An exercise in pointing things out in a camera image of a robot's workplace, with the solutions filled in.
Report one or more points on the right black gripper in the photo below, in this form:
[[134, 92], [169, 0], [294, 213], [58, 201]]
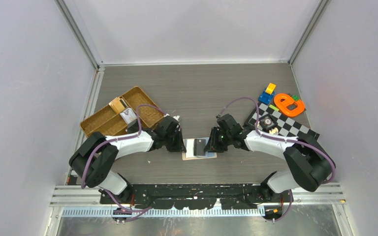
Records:
[[212, 145]]

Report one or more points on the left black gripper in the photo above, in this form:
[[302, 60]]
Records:
[[179, 147]]

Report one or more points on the black credit card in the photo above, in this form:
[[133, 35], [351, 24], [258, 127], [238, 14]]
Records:
[[198, 147]]

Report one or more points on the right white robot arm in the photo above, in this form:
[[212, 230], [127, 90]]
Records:
[[309, 166]]

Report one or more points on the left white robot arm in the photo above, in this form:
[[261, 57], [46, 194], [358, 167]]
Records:
[[93, 160]]

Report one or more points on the white credit card in tray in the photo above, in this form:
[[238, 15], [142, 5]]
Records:
[[128, 115]]

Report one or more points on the gold credit card in tray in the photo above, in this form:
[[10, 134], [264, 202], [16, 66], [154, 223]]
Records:
[[118, 104]]

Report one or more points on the lime green stick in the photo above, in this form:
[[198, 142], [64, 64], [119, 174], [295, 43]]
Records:
[[273, 107]]

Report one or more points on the blue toy block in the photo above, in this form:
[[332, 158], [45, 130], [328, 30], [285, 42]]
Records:
[[266, 98]]

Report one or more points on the woven wicker tray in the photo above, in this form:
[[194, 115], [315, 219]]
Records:
[[108, 120]]

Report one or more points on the yellow toy block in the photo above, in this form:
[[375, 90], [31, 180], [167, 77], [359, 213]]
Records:
[[270, 89]]

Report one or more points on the orange plastic letter toy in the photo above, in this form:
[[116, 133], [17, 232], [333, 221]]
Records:
[[288, 106]]

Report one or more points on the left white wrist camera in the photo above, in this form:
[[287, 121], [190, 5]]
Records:
[[176, 117]]

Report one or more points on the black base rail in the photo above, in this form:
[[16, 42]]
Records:
[[196, 196]]

